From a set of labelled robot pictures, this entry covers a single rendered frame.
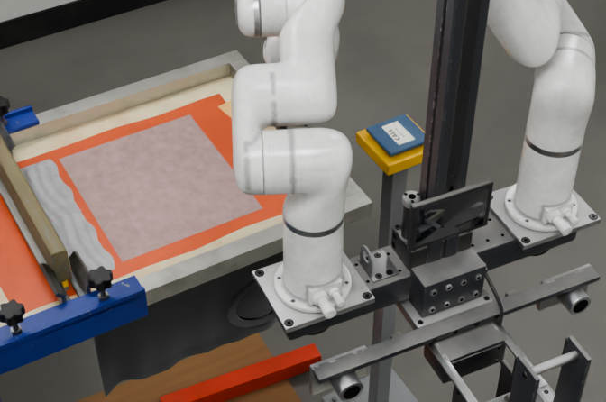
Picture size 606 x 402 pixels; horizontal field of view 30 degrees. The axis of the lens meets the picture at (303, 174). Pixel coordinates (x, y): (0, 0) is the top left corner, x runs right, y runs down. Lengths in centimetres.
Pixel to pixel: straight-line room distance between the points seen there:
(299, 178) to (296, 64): 18
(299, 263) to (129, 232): 55
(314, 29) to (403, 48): 262
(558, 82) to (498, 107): 229
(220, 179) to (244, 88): 67
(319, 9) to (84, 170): 81
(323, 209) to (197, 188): 66
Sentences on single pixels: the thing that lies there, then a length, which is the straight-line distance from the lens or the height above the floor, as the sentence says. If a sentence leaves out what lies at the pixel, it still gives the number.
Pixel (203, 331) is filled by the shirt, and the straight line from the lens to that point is 234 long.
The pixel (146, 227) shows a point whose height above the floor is 96.
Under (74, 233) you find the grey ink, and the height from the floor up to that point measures 96.
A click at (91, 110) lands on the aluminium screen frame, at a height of 98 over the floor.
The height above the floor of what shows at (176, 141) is 96.
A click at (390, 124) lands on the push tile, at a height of 97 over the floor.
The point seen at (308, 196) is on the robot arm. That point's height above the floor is 136.
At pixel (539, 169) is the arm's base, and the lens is 191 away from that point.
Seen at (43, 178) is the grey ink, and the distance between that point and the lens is 235.
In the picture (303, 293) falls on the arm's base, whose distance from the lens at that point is 180.
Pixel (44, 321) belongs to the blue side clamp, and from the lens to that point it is 203.
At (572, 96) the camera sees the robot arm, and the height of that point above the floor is 142.
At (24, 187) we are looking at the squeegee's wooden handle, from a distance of 219.
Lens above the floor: 250
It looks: 42 degrees down
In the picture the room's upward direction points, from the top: straight up
